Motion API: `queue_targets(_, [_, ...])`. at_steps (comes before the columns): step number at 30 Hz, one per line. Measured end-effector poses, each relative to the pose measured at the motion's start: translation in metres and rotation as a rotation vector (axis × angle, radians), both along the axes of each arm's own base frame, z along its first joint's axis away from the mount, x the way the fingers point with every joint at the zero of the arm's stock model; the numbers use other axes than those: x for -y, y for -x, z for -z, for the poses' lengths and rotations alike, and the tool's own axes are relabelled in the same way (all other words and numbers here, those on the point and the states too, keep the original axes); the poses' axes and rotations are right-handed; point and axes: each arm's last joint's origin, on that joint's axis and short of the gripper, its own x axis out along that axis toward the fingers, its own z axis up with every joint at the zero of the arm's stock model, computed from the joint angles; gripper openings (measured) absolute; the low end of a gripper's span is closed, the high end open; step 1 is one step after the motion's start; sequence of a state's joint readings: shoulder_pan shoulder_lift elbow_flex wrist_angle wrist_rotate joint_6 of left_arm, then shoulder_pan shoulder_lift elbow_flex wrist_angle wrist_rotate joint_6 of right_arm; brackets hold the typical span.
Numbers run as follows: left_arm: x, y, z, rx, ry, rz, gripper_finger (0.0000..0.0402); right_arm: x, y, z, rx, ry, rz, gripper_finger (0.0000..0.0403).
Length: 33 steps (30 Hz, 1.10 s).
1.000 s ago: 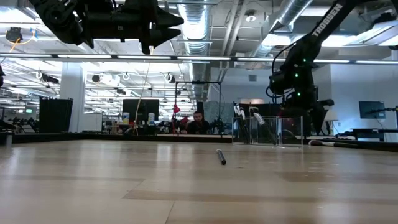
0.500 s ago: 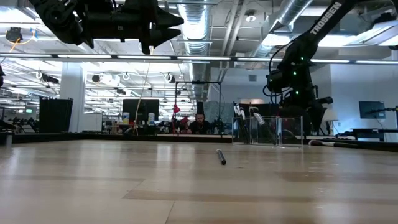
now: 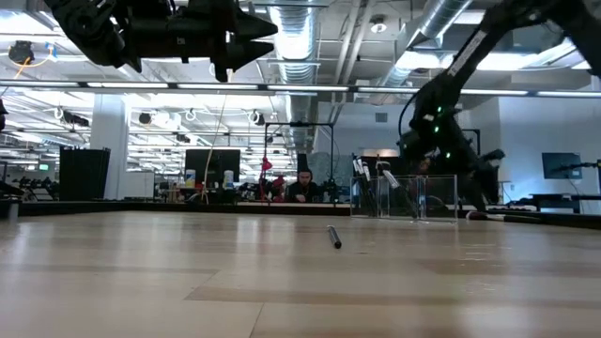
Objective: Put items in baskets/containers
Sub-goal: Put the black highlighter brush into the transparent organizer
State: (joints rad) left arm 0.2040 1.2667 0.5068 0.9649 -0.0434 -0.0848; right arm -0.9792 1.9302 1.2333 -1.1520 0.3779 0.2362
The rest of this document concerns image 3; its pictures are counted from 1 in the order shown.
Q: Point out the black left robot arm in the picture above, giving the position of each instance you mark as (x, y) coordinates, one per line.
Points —
(84, 28)

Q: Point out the white wipes canister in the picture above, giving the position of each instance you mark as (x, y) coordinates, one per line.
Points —
(190, 179)

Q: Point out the large fan makeup brush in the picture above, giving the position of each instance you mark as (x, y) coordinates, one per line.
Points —
(516, 218)

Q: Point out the black partition panel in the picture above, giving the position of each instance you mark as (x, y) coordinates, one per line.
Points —
(87, 176)

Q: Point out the white ceiling sensor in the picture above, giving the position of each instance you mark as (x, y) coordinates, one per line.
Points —
(378, 27)

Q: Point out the black table frame rail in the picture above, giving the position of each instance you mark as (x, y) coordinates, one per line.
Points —
(188, 208)

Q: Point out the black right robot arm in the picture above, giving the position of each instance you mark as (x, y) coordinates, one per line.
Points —
(436, 98)

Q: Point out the black grey-tipped cosmetic pencil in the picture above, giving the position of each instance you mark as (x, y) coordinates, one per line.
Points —
(334, 237)

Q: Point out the white plastic container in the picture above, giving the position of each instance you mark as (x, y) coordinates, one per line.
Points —
(228, 180)

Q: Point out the silver smooth ventilation duct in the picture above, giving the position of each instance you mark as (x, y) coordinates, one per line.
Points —
(441, 14)

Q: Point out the black ceiling device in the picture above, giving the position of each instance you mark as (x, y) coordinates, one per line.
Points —
(21, 51)

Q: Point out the black desk monitor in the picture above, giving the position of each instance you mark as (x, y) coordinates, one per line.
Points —
(220, 162)

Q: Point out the person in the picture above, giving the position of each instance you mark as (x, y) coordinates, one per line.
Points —
(304, 190)

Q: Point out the thin white-tipped makeup brush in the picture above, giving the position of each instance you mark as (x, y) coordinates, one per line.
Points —
(356, 165)

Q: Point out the clear acrylic organizer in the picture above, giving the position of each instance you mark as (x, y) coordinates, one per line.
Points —
(441, 206)

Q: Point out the grey wall vent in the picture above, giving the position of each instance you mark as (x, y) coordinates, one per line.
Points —
(381, 118)

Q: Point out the black desk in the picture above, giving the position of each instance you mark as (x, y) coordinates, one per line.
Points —
(563, 197)

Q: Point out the long LED light bar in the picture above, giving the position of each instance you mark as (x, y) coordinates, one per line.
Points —
(216, 86)

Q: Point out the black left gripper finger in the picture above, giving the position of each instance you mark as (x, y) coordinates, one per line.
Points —
(239, 51)
(249, 28)

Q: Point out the dark monitor on arm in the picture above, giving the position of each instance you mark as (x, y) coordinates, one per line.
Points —
(561, 165)

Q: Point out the red background robot arm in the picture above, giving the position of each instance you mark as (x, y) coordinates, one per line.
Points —
(266, 164)

